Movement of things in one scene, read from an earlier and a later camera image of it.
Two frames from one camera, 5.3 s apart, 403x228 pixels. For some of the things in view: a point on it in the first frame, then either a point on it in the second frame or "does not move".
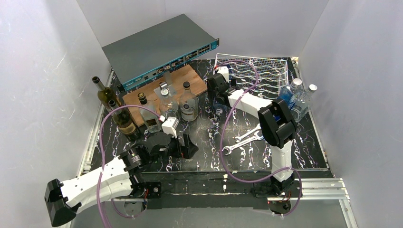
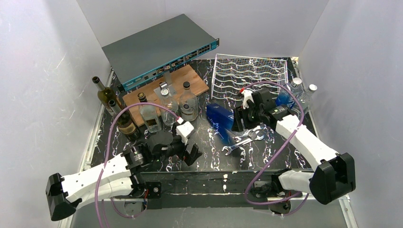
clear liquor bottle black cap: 188,104 does not move
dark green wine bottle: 122,119 does not move
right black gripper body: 221,83 -> 240,118
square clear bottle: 151,121 does not move
